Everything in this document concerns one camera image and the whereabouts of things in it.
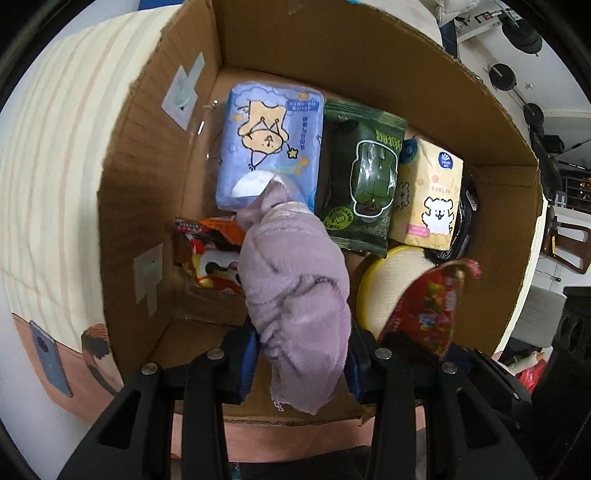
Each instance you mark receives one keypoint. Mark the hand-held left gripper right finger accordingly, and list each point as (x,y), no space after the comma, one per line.
(354,374)

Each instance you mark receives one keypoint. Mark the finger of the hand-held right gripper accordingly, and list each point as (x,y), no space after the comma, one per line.
(494,376)

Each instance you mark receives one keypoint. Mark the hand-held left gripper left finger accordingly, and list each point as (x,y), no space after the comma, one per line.
(249,364)

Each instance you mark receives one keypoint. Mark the purple fleece cloth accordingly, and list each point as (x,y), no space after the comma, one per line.
(295,286)

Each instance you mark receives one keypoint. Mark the red snack packet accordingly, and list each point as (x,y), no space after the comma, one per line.
(425,314)

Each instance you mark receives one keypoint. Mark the orange cartoon snack packet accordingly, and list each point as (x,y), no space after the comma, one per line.
(217,272)

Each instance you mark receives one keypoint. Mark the yellow round sponge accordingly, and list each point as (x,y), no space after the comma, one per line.
(392,281)

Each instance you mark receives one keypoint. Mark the black packet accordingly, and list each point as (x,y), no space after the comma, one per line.
(466,221)

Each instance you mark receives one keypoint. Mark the yellow tissue pack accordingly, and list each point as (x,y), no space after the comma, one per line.
(429,203)

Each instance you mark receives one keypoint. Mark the green snack packet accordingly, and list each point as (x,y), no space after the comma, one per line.
(364,184)

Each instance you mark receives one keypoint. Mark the blue tissue pack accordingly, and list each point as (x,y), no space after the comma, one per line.
(268,138)

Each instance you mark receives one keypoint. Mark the cardboard box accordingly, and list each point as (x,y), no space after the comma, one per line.
(346,41)

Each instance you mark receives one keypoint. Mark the red plastic bag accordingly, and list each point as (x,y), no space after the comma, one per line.
(533,376)

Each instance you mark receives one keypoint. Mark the white goose plush toy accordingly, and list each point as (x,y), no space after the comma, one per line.
(531,359)

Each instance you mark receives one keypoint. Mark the dark wooden chair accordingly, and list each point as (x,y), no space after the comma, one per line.
(565,258)

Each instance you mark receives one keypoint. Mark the barbell with small plates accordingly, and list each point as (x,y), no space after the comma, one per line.
(502,77)

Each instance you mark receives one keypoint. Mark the barbell with large plates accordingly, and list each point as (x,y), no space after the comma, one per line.
(521,37)

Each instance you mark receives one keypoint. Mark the white puffer jacket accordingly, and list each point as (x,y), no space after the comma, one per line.
(450,9)

